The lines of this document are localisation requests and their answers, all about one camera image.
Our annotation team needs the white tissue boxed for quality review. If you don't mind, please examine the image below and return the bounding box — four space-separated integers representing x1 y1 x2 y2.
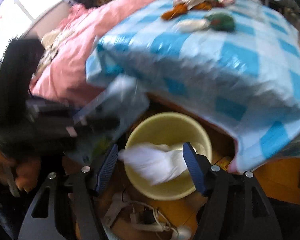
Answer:
119 143 187 185

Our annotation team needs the green Christmas wrapper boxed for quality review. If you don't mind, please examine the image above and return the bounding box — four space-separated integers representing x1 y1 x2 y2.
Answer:
205 12 235 32

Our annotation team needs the orange peel strip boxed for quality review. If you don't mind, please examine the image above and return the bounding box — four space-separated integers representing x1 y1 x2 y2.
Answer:
161 4 188 21

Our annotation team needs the pink duvet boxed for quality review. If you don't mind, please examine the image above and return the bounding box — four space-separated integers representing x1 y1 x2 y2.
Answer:
30 0 156 106

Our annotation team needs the blue checkered plastic tablecloth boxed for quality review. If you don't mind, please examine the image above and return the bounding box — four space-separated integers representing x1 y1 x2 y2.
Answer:
85 0 300 172

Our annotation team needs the window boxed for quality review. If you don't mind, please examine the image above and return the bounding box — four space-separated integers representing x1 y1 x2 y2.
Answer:
0 0 62 60

